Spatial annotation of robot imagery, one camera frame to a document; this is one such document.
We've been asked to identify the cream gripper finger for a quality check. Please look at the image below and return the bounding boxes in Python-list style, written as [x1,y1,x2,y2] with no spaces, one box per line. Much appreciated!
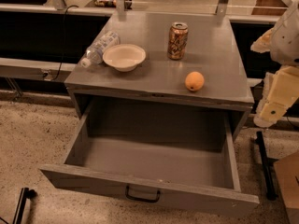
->
[253,73,273,128]

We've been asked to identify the grey top drawer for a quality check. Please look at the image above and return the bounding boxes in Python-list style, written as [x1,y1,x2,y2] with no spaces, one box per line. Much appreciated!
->
[41,97,259,217]

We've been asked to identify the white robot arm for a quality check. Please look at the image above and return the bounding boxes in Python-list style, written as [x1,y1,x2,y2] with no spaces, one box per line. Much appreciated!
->
[250,1,299,128]

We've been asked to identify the grey drawer cabinet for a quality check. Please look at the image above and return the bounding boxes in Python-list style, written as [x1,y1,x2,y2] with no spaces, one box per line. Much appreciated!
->
[65,11,253,136]

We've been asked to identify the orange fruit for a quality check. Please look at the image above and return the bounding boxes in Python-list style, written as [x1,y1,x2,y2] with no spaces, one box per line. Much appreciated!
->
[185,72,205,91]

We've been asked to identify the gold drink can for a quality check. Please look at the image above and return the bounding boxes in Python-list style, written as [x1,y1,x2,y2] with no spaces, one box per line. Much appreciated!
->
[167,21,189,60]

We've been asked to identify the white paper bowl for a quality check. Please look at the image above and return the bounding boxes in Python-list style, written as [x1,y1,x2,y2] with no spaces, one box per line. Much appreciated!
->
[103,44,146,72]

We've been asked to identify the clear plastic water bottle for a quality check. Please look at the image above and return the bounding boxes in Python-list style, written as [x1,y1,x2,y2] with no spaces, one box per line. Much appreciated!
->
[80,31,120,68]

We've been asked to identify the black floor stand left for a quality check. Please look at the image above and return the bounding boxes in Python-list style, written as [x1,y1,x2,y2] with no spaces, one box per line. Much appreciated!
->
[12,188,36,224]

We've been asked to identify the black top drawer handle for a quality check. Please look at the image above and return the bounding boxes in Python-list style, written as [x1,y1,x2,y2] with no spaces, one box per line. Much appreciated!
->
[125,186,161,203]

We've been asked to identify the black cable left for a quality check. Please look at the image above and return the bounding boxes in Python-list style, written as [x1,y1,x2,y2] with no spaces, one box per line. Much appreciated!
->
[50,5,80,82]

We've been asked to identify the grey rail shelf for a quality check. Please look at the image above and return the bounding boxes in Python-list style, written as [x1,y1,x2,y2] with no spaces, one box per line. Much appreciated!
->
[0,58,76,82]

